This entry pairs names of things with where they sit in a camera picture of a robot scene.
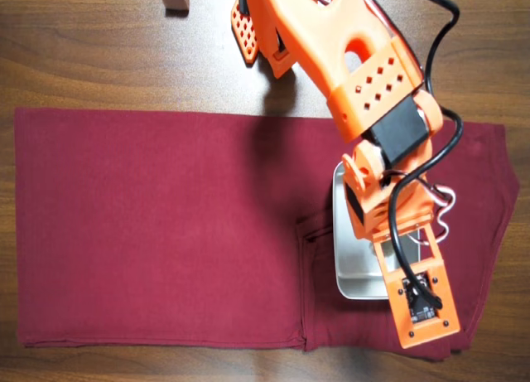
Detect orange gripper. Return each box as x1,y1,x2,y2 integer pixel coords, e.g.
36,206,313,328
341,141,441,243

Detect metal tray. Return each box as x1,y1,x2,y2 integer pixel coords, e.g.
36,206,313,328
330,160,422,302

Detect maroon cloth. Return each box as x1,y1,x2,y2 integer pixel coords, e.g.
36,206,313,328
14,107,521,363

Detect white red servo wires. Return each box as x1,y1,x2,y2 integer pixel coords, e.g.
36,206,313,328
428,184,458,245

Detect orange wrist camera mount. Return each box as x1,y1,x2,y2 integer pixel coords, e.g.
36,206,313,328
371,223,461,351

